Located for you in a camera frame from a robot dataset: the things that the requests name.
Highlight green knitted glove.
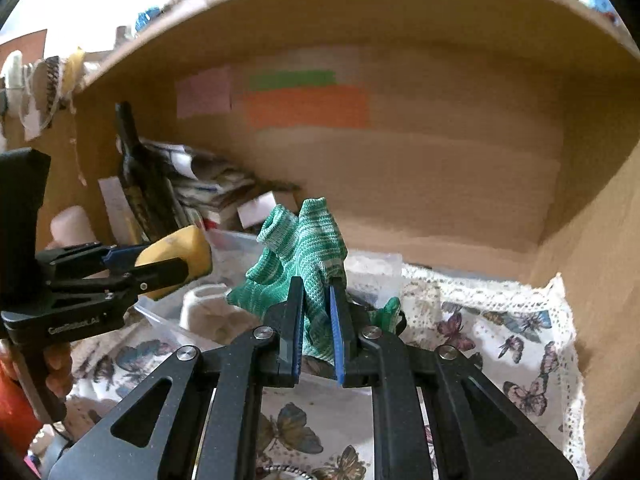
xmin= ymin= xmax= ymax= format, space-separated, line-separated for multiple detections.
xmin=226 ymin=196 xmax=404 ymax=366

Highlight yellow sponge block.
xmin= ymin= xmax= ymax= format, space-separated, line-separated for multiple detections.
xmin=136 ymin=226 xmax=213 ymax=300

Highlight orange sleeve forearm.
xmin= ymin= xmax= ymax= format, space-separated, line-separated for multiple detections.
xmin=0 ymin=361 xmax=43 ymax=456

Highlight left hand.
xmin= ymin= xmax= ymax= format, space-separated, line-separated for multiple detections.
xmin=1 ymin=339 xmax=73 ymax=399

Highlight clear plastic storage box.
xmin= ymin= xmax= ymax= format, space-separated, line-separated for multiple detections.
xmin=134 ymin=230 xmax=402 ymax=350

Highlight dark glass bottle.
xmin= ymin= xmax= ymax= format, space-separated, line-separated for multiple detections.
xmin=115 ymin=102 xmax=179 ymax=242

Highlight white pink cardboard box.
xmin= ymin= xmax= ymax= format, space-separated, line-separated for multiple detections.
xmin=238 ymin=191 xmax=299 ymax=229

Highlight stack of papers and boxes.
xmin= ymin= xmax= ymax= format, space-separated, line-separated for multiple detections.
xmin=99 ymin=140 xmax=298 ymax=245

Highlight butterfly print lace tablecloth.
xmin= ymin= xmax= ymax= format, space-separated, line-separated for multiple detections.
xmin=64 ymin=261 xmax=589 ymax=480

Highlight pink paper sheet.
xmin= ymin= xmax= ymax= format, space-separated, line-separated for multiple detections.
xmin=175 ymin=66 xmax=231 ymax=119

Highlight orange paper sheet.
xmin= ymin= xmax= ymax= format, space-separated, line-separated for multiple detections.
xmin=242 ymin=84 xmax=370 ymax=129

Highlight green paper sheet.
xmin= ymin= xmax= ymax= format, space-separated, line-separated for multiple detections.
xmin=248 ymin=70 xmax=336 ymax=91

